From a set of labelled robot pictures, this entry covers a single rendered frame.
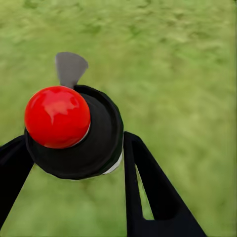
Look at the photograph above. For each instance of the insectifuge atomizer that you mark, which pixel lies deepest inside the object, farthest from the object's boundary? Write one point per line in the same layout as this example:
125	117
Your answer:
73	131

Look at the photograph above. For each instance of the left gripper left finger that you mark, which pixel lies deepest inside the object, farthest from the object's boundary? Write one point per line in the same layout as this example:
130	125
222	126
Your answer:
15	165

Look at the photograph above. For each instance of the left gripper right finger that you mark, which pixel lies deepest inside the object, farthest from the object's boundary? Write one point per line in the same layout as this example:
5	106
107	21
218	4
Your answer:
172	218

